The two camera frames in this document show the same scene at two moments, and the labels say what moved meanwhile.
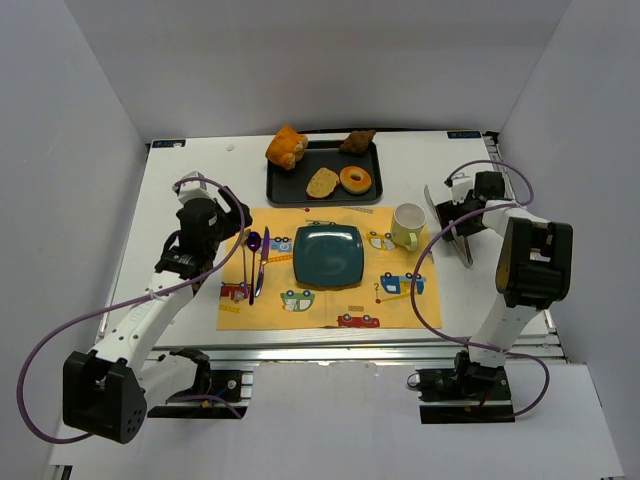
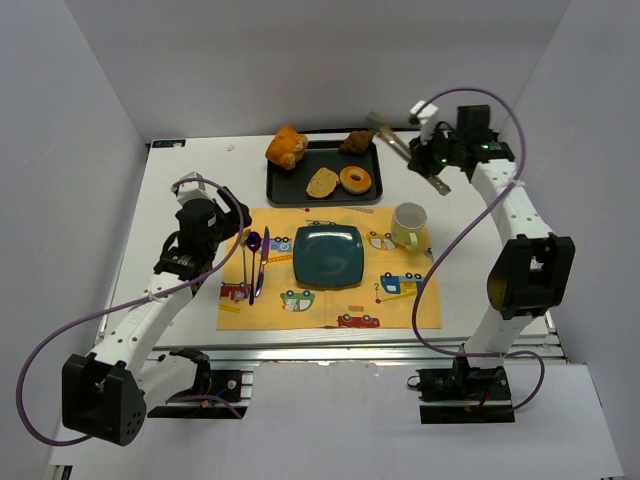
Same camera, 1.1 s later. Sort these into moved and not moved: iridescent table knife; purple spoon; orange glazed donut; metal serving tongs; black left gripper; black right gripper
Moved: black right gripper; metal serving tongs
Not moved: orange glazed donut; purple spoon; black left gripper; iridescent table knife
